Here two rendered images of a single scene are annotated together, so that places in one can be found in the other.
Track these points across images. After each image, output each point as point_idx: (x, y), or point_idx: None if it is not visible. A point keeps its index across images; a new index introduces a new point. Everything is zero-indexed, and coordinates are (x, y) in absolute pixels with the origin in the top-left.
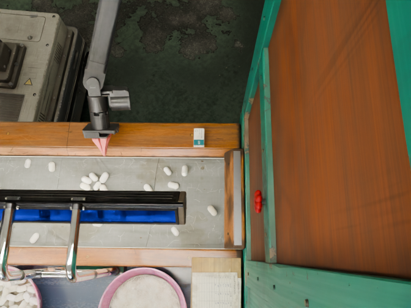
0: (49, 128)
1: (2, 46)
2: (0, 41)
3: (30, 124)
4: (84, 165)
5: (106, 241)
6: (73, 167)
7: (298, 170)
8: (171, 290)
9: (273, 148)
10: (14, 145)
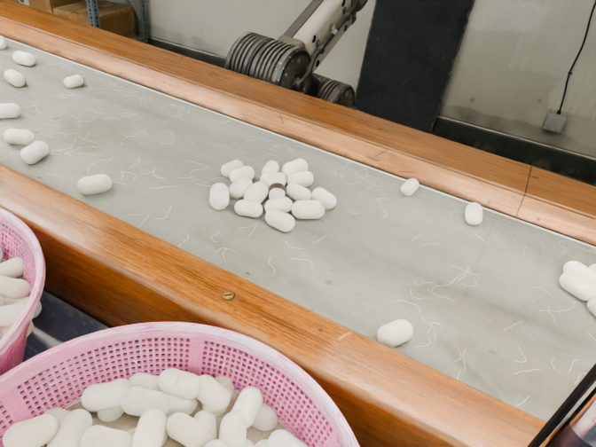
0: (480, 156)
1: (352, 108)
2: (353, 103)
3: (437, 138)
4: (561, 250)
5: None
6: (528, 241)
7: None
8: None
9: None
10: (394, 147)
